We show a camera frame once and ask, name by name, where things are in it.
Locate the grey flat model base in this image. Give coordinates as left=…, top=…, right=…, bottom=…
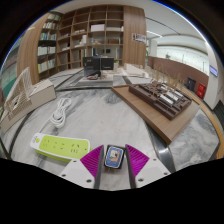
left=77, top=73, right=115, bottom=85

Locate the brown architectural model on board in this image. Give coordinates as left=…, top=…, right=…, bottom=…
left=110, top=80, right=201, bottom=145

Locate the red bin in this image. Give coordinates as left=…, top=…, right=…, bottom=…
left=196, top=82, right=207, bottom=100

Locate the white coiled cable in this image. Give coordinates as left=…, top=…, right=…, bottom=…
left=37, top=96, right=73, bottom=135

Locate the black bin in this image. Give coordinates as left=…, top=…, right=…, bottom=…
left=186, top=76, right=197, bottom=92

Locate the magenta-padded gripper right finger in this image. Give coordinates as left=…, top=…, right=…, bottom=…
left=124, top=143, right=172, bottom=190

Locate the white architectural model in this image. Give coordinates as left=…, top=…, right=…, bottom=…
left=0, top=66, right=57, bottom=135

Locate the black charger with blue label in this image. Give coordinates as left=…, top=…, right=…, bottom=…
left=103, top=144, right=126, bottom=170

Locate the small white building model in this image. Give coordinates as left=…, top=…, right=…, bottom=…
left=122, top=62, right=148, bottom=79

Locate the wall screen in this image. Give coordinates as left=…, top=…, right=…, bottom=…
left=208, top=64, right=220, bottom=77

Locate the poster on wood panel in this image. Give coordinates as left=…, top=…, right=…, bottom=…
left=131, top=32, right=148, bottom=45

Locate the wooden bookshelf unit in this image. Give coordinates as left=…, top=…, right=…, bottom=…
left=16, top=4, right=148, bottom=81

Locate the green and white power strip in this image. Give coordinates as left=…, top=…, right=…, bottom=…
left=29, top=132, right=92, bottom=163

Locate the tall black display box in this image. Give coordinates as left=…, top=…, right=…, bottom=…
left=81, top=56, right=102, bottom=78

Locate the short ceiling light strip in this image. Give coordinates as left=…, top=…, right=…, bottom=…
left=146, top=30, right=163, bottom=39

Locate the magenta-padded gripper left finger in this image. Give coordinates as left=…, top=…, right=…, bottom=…
left=59, top=144, right=105, bottom=190

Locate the group of small wooden trees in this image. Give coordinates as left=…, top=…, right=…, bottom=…
left=151, top=65, right=185, bottom=90

